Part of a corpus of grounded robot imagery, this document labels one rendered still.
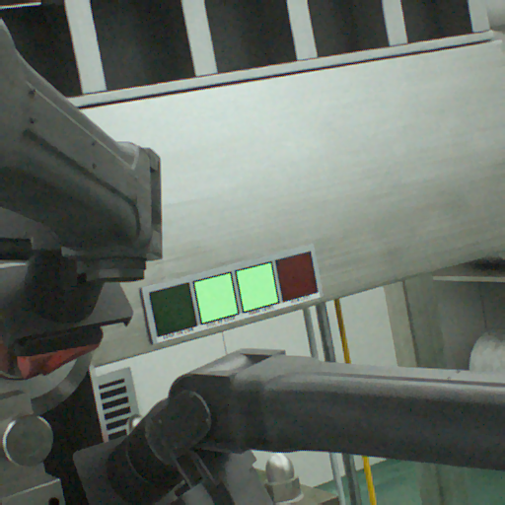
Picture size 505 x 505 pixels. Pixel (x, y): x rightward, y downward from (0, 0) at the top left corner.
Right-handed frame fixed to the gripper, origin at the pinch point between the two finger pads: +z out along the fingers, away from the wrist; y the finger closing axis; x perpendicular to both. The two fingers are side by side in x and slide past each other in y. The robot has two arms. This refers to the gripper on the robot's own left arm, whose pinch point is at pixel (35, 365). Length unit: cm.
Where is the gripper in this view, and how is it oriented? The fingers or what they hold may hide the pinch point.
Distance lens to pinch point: 96.8
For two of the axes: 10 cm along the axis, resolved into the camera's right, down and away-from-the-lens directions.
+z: -3.3, 6.6, 6.8
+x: -4.4, -7.4, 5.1
